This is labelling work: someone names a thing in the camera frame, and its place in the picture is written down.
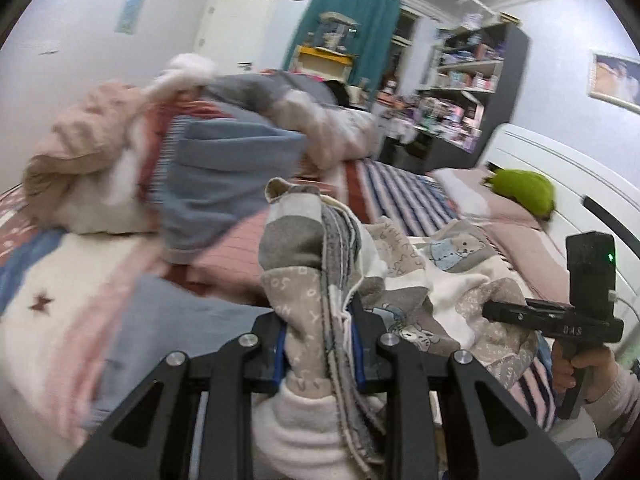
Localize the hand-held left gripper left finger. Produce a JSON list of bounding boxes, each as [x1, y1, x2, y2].
[[57, 310, 291, 480]]

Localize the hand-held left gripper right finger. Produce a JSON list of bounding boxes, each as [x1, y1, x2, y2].
[[350, 292, 581, 480]]

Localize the beige printed pants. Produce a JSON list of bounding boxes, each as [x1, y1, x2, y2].
[[252, 177, 541, 480]]

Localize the person's right forearm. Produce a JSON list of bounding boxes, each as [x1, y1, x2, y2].
[[585, 362, 640, 453]]

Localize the person's right hand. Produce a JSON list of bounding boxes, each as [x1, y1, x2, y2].
[[550, 344, 620, 406]]

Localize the pink pillow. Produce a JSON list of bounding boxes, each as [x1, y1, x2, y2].
[[480, 220, 573, 306], [432, 167, 543, 233]]

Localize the white headboard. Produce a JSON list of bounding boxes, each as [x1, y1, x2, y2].
[[475, 122, 640, 341]]

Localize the green plush toy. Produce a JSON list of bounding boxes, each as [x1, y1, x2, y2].
[[482, 170, 557, 221]]

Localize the pink cloth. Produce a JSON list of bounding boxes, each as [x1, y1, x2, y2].
[[185, 205, 273, 306]]

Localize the person's leg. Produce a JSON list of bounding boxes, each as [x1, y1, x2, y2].
[[547, 435, 618, 480]]

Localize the grey-blue garment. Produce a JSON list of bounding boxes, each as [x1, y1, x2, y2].
[[160, 115, 308, 266]]

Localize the dark grey desk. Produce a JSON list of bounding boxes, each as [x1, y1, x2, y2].
[[380, 125, 483, 173]]

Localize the dark grey bookshelf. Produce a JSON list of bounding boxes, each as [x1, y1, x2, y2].
[[400, 22, 530, 173]]

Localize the pile of colourful boxes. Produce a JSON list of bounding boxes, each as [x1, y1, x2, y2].
[[385, 92, 483, 150]]

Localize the black plush toy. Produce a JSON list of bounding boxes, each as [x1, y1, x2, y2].
[[327, 82, 351, 108]]

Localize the beige duvet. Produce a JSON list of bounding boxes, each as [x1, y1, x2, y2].
[[22, 52, 378, 236]]

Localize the yellow white shelf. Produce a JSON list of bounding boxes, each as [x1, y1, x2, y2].
[[292, 44, 353, 83]]

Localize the teal curtain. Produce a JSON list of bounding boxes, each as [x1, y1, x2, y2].
[[284, 0, 403, 88]]

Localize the small cage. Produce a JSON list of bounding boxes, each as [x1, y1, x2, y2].
[[310, 11, 361, 53]]

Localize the white door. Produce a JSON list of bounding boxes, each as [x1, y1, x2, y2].
[[195, 0, 278, 73]]

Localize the framed wall poster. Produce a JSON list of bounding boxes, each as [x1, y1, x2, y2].
[[587, 50, 640, 113]]

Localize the small blue wall poster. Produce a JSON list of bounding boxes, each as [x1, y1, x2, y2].
[[115, 0, 147, 36]]

